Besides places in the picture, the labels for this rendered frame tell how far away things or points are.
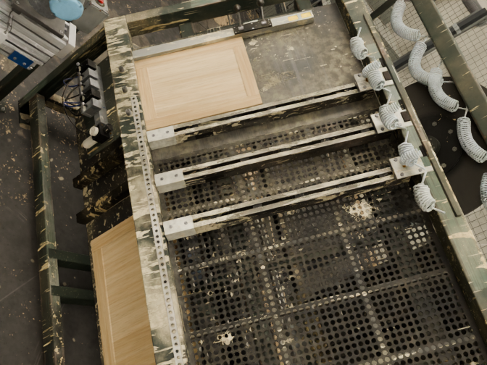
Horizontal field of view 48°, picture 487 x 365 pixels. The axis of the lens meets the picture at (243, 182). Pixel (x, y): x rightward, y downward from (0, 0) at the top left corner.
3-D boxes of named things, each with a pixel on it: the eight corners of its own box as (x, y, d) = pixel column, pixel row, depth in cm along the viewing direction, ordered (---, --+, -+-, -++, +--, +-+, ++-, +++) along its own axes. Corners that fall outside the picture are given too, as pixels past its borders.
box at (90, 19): (65, 8, 279) (88, -14, 271) (84, 19, 288) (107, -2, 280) (67, 24, 273) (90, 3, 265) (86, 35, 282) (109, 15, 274)
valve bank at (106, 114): (56, 69, 280) (86, 43, 269) (79, 80, 290) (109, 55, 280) (64, 150, 256) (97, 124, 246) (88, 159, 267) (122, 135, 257)
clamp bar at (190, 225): (164, 224, 239) (153, 200, 217) (426, 160, 244) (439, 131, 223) (168, 245, 234) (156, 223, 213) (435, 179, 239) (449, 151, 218)
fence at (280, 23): (133, 56, 284) (131, 51, 281) (311, 15, 288) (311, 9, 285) (135, 63, 282) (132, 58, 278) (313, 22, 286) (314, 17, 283)
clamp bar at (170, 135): (148, 136, 260) (136, 106, 239) (388, 79, 266) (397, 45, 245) (151, 153, 256) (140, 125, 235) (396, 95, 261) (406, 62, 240)
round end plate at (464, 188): (337, 122, 319) (469, 44, 283) (342, 124, 323) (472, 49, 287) (385, 246, 282) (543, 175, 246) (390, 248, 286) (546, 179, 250)
